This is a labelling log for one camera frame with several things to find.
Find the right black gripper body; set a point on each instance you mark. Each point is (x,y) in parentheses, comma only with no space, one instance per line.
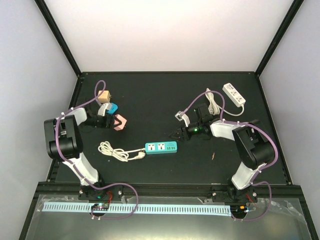
(189,134)

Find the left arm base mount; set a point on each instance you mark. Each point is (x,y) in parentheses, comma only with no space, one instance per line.
(91,194)

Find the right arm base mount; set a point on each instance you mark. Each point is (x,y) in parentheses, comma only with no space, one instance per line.
(225,193)

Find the white power strip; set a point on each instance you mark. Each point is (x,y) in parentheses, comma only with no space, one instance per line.
(234,95)

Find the blue cube adapter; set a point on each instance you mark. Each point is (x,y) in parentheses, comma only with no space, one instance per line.
(112,108)

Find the light blue slotted cable duct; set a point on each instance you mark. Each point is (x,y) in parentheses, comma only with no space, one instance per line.
(119,208)

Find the pink cube adapter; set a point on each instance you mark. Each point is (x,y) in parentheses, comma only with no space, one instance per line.
(122,126)

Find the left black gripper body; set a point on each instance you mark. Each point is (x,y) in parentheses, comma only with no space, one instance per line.
(92,122)

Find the teal power strip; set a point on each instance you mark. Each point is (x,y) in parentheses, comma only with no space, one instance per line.
(165,147)

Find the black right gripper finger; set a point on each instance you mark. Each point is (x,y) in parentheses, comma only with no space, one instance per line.
(179,130)
(176,136)

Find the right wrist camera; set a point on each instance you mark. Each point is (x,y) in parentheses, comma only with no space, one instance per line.
(182,117)

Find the large orange cube adapter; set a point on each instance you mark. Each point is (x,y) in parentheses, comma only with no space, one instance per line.
(104,96)

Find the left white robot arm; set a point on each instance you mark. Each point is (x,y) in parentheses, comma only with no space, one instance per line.
(64,143)

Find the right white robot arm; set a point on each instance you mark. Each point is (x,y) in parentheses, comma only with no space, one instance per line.
(255,148)

